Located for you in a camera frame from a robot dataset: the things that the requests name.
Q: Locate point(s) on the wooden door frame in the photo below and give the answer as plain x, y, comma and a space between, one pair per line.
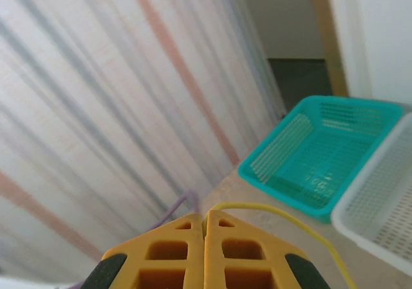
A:
328, 28

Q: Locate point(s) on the teal plastic basket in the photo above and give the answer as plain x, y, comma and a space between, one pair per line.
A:
322, 134

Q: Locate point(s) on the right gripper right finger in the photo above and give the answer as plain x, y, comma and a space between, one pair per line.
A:
214, 253

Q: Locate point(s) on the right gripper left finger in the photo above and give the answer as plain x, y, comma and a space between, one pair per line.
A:
196, 253

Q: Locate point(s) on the white plastic basket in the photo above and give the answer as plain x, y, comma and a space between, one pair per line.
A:
386, 189

